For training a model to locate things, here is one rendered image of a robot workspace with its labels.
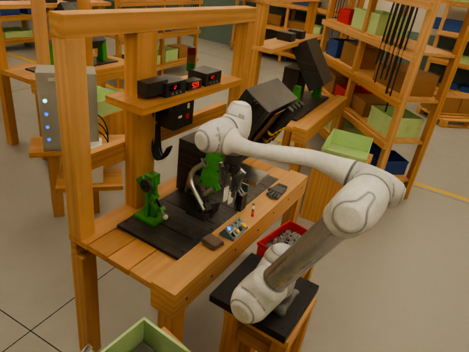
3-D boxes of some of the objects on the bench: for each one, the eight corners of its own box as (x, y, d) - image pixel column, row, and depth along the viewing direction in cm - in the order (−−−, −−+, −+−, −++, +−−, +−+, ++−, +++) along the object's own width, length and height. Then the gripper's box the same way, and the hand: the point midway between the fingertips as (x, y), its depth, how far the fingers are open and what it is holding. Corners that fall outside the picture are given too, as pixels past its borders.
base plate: (278, 181, 280) (279, 179, 279) (179, 261, 195) (179, 258, 194) (228, 161, 298) (229, 159, 297) (116, 227, 212) (116, 223, 211)
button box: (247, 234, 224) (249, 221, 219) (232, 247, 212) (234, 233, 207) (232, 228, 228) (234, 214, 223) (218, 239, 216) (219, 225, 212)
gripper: (213, 149, 162) (208, 199, 173) (245, 161, 155) (237, 211, 167) (223, 144, 168) (218, 192, 179) (254, 155, 161) (246, 204, 172)
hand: (228, 195), depth 171 cm, fingers closed
